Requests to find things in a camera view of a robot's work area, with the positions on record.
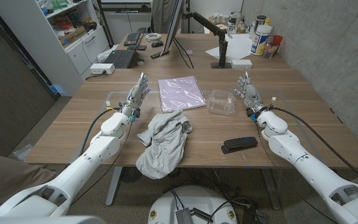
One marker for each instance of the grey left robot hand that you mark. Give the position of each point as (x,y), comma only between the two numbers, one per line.
(135,96)

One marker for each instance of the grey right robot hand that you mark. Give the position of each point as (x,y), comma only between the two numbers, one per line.
(251,95)

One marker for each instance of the grey shirt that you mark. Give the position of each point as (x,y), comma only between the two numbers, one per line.
(163,143)

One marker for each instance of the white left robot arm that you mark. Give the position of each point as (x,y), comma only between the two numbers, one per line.
(82,163)

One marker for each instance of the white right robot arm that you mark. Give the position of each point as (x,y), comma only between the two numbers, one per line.
(309,165)

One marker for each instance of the clear plastic clamshell container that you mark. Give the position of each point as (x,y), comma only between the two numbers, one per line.
(222,102)

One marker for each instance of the black stapler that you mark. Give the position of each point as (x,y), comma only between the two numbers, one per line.
(239,144)

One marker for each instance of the small white box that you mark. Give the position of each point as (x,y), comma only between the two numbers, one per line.
(241,63)

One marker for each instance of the black keyboard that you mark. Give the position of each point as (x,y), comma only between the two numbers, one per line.
(120,58)
(132,38)

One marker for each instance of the white power strip box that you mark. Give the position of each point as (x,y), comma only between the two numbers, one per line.
(102,68)

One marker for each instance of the purple paper pack in plastic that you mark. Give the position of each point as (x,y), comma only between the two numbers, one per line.
(180,93)

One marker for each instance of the clear drinking glass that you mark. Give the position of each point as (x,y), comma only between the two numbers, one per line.
(270,50)

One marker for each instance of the black remote control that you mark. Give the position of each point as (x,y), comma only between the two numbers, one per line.
(159,54)

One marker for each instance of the small black device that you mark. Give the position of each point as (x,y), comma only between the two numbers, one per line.
(142,47)

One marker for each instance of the white paper sheet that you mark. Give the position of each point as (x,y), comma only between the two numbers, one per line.
(236,46)

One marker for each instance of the white wipes canister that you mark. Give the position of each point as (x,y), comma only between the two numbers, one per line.
(260,40)

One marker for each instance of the black computer mouse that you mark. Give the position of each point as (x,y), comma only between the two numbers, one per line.
(157,43)

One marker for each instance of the red cup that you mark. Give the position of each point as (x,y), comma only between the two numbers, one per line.
(278,40)

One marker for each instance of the purple sticky note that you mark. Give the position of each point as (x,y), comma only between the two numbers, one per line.
(188,52)

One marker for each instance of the yellow bottle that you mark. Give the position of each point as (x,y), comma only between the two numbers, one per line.
(267,21)

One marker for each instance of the black computer monitor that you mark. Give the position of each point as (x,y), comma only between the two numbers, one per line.
(173,25)

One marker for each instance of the grey hanging jacket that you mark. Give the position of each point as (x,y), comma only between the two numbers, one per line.
(162,15)

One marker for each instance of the cardboard box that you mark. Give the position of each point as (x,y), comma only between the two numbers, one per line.
(72,35)

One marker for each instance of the grey metal table leg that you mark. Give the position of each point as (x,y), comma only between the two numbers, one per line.
(113,186)
(270,189)

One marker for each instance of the white shelf cabinet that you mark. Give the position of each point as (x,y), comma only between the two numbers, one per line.
(42,49)

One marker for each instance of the white robot torso base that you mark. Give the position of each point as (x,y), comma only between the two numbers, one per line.
(169,202)

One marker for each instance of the person's leg in brown trousers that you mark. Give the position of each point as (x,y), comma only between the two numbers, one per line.
(8,177)

